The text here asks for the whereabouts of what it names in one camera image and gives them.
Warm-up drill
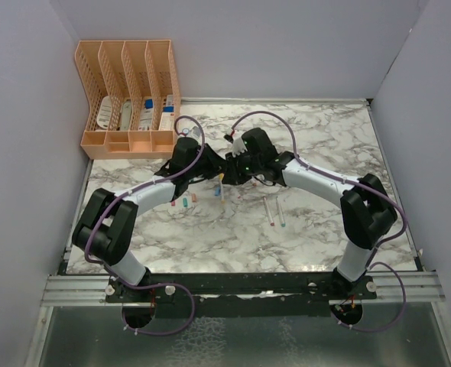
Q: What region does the blue white box in organizer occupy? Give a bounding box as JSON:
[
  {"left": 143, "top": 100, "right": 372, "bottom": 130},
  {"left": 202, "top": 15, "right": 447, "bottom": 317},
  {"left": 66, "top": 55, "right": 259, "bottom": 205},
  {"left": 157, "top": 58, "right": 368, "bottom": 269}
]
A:
[{"left": 138, "top": 99, "right": 154, "bottom": 131}]

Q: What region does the yellow cap marker pen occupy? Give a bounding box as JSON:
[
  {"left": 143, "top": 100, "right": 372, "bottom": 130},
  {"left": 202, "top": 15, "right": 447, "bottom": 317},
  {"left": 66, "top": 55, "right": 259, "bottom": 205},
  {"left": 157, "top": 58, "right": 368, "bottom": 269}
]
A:
[{"left": 219, "top": 174, "right": 226, "bottom": 204}]

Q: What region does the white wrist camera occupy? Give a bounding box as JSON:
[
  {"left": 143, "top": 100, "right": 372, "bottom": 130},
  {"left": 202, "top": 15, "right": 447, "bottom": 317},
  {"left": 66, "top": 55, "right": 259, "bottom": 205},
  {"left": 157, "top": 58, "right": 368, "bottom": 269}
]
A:
[
  {"left": 186, "top": 126, "right": 203, "bottom": 141},
  {"left": 224, "top": 129, "right": 247, "bottom": 157}
]

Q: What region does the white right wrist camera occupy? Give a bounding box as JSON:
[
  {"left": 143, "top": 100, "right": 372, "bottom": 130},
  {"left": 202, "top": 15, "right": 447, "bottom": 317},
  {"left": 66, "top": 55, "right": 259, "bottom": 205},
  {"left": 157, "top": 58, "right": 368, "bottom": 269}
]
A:
[{"left": 224, "top": 129, "right": 247, "bottom": 157}]

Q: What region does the red white box in organizer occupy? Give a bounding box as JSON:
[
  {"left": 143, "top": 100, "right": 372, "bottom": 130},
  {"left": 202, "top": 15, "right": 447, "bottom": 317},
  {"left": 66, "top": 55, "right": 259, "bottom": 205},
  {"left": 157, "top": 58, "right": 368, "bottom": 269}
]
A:
[{"left": 158, "top": 94, "right": 174, "bottom": 131}]

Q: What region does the pink cap marker pen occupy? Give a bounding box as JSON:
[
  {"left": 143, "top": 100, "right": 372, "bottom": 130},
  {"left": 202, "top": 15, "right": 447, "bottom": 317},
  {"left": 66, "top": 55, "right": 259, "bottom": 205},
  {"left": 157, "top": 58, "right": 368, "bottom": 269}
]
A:
[{"left": 262, "top": 196, "right": 275, "bottom": 226}]

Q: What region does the white device in organizer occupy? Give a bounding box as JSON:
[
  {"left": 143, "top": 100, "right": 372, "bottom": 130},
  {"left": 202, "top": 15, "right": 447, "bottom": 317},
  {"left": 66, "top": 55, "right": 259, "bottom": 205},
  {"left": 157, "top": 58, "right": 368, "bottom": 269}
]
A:
[{"left": 118, "top": 99, "right": 132, "bottom": 131}]

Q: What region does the black metal base rail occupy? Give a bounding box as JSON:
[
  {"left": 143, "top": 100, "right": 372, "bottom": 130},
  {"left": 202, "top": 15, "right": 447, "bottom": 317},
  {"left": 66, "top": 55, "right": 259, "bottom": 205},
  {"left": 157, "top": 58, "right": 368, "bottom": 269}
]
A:
[{"left": 57, "top": 248, "right": 379, "bottom": 318}]

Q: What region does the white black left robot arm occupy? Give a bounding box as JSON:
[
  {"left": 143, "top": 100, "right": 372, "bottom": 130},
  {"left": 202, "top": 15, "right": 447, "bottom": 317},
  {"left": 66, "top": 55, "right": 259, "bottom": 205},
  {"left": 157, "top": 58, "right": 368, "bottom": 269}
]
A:
[{"left": 71, "top": 138, "right": 227, "bottom": 302}]

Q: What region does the teal cap marker pen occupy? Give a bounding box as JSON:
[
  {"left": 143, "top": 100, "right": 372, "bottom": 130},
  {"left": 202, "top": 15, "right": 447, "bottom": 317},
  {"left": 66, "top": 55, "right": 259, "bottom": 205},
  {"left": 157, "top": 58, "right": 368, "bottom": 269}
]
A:
[{"left": 275, "top": 196, "right": 286, "bottom": 228}]

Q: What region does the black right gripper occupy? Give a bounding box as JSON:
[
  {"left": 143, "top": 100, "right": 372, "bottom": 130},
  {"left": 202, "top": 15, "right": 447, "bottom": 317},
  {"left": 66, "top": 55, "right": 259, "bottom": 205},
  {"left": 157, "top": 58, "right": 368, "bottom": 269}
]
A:
[{"left": 222, "top": 148, "right": 262, "bottom": 187}]

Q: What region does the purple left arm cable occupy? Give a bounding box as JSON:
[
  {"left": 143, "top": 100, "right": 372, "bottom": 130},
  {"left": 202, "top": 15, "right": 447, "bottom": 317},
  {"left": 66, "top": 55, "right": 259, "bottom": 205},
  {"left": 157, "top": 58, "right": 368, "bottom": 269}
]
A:
[{"left": 83, "top": 116, "right": 206, "bottom": 337}]

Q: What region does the white paper card in organizer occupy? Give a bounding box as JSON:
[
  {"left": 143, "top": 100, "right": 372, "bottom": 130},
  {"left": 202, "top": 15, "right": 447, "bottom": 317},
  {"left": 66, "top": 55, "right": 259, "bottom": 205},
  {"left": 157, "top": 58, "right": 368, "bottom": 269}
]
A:
[{"left": 96, "top": 96, "right": 112, "bottom": 131}]

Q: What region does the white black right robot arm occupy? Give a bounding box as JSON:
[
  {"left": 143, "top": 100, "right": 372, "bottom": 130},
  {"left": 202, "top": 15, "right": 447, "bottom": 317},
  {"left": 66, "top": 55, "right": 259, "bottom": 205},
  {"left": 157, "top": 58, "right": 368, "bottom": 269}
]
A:
[{"left": 224, "top": 128, "right": 397, "bottom": 299}]

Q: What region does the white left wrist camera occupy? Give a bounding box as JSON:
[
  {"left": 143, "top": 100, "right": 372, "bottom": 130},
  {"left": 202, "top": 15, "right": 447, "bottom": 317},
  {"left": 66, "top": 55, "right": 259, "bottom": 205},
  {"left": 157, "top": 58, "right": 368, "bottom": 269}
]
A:
[{"left": 186, "top": 126, "right": 203, "bottom": 141}]

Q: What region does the peach plastic file organizer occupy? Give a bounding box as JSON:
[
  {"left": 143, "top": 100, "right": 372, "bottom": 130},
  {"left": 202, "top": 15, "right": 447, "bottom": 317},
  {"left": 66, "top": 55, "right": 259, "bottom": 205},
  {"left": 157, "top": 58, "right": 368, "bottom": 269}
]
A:
[{"left": 75, "top": 40, "right": 181, "bottom": 160}]

